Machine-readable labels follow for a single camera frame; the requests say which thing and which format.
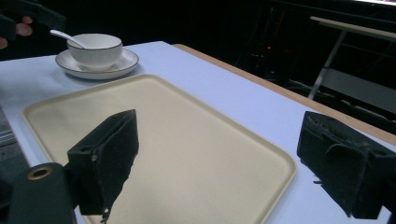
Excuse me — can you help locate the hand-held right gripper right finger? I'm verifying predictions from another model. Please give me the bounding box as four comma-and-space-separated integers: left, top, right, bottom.
296, 110, 396, 220

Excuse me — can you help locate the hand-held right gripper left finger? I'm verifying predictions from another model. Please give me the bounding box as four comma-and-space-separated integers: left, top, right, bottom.
66, 108, 140, 224

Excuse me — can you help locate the white ceramic spoon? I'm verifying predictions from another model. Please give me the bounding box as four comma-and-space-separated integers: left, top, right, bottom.
49, 29, 87, 50

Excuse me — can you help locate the white bowl with dark rim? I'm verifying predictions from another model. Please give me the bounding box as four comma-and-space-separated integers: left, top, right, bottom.
65, 33, 123, 71

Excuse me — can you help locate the beige plastic tray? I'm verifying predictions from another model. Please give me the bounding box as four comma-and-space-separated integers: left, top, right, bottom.
21, 73, 298, 224

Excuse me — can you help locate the white saucer with dark rim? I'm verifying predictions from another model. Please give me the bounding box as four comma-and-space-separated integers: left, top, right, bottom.
54, 48, 140, 81

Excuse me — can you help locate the dark metal stand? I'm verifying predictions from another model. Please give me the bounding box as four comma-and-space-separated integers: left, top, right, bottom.
236, 6, 301, 82

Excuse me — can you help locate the bright monitor screen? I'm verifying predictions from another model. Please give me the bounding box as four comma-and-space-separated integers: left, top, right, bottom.
354, 0, 396, 7

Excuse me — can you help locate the wooden top metal frame table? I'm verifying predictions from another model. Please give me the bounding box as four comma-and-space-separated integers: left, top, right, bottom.
307, 15, 396, 115

